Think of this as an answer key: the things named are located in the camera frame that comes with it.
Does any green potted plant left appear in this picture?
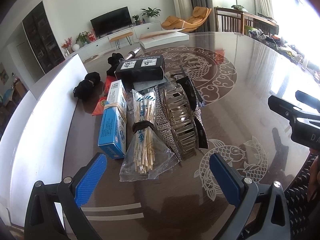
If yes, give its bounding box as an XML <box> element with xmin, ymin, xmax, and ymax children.
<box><xmin>76</xmin><ymin>31</ymin><xmax>90</xmax><ymax>46</ymax></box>

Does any large white box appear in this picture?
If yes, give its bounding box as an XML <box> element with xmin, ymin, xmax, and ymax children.
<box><xmin>1</xmin><ymin>55</ymin><xmax>87</xmax><ymax>227</ymax></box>

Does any bag of wooden sticks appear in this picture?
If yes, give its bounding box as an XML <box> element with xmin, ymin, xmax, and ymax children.
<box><xmin>119</xmin><ymin>88</ymin><xmax>179</xmax><ymax>182</ymax></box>

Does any wooden bench stool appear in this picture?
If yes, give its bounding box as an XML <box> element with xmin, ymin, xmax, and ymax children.
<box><xmin>108</xmin><ymin>31</ymin><xmax>133</xmax><ymax>49</ymax></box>

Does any red flower vase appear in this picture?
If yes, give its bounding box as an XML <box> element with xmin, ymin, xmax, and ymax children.
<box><xmin>61</xmin><ymin>37</ymin><xmax>72</xmax><ymax>55</ymax></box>

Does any small potted plant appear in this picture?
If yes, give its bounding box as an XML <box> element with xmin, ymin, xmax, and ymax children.
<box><xmin>132</xmin><ymin>15</ymin><xmax>140</xmax><ymax>25</ymax></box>

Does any gold cosmetic tube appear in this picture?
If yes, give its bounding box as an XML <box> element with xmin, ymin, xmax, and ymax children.
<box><xmin>124</xmin><ymin>47</ymin><xmax>141</xmax><ymax>60</ymax></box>

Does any orange lounge chair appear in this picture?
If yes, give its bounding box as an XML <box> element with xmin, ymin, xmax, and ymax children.
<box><xmin>161</xmin><ymin>7</ymin><xmax>212</xmax><ymax>33</ymax></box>

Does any white tv cabinet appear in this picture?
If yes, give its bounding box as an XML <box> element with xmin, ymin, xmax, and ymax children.
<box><xmin>66</xmin><ymin>21</ymin><xmax>162</xmax><ymax>61</ymax></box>

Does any blue medicine box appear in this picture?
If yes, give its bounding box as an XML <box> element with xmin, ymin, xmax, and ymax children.
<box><xmin>98</xmin><ymin>80</ymin><xmax>127</xmax><ymax>159</ymax></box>

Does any dark display cabinet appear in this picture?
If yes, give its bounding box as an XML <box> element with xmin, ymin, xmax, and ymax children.
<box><xmin>22</xmin><ymin>2</ymin><xmax>65</xmax><ymax>74</ymax></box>

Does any rhinestone hair claw clip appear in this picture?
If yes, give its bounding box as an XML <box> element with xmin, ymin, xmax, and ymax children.
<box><xmin>155</xmin><ymin>67</ymin><xmax>209</xmax><ymax>160</ymax></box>

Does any person's right hand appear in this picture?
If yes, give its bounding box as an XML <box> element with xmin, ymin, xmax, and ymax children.
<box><xmin>307</xmin><ymin>156</ymin><xmax>319</xmax><ymax>202</ymax></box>

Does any flat white gift box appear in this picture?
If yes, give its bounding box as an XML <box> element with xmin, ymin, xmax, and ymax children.
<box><xmin>139</xmin><ymin>29</ymin><xmax>189</xmax><ymax>49</ymax></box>

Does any black flat television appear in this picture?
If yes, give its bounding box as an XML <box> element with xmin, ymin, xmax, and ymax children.
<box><xmin>91</xmin><ymin>7</ymin><xmax>132</xmax><ymax>37</ymax></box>

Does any black rectangular box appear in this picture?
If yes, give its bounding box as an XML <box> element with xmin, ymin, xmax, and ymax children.
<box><xmin>115</xmin><ymin>55</ymin><xmax>165</xmax><ymax>83</ymax></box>

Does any red snack packet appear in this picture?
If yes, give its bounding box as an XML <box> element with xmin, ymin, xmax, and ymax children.
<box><xmin>92</xmin><ymin>76</ymin><xmax>115</xmax><ymax>116</ymax></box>

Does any clear bag dark cloth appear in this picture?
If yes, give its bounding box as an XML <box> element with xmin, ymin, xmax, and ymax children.
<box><xmin>133</xmin><ymin>76</ymin><xmax>168</xmax><ymax>92</ymax></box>

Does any wooden dining chair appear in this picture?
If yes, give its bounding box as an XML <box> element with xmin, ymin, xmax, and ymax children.
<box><xmin>214</xmin><ymin>7</ymin><xmax>245</xmax><ymax>34</ymax></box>

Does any black velvet scrunchie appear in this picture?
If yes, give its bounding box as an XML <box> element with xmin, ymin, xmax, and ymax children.
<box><xmin>73</xmin><ymin>72</ymin><xmax>101</xmax><ymax>100</ymax></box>
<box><xmin>106</xmin><ymin>53</ymin><xmax>124</xmax><ymax>77</ymax></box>

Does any green potted plant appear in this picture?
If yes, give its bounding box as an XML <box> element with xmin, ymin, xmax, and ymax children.
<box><xmin>76</xmin><ymin>31</ymin><xmax>90</xmax><ymax>46</ymax></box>
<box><xmin>141</xmin><ymin>7</ymin><xmax>161</xmax><ymax>22</ymax></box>

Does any green potted plant right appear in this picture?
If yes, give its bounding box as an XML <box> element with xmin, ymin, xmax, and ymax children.
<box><xmin>141</xmin><ymin>7</ymin><xmax>161</xmax><ymax>22</ymax></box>

